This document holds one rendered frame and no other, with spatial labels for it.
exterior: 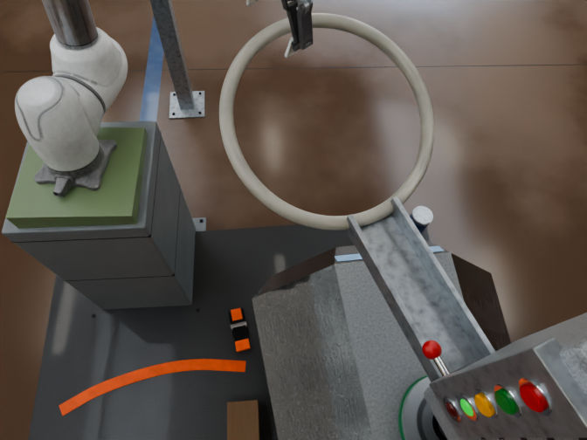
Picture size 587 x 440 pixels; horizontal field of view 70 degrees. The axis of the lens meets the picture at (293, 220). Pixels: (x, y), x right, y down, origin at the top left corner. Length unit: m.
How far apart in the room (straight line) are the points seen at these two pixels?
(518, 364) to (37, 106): 1.08
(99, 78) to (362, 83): 1.82
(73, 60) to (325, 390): 1.06
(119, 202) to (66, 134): 0.23
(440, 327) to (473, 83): 2.28
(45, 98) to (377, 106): 1.92
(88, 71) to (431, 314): 1.03
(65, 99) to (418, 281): 0.93
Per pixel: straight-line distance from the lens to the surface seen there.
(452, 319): 0.91
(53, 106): 1.18
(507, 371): 0.50
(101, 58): 1.28
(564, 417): 0.47
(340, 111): 2.58
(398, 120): 2.61
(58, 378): 2.09
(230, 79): 0.92
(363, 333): 1.11
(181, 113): 2.57
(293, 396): 1.23
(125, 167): 1.34
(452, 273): 1.24
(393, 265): 0.90
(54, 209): 1.32
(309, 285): 1.20
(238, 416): 1.76
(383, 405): 1.10
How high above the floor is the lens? 1.89
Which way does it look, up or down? 62 degrees down
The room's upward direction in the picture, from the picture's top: 6 degrees clockwise
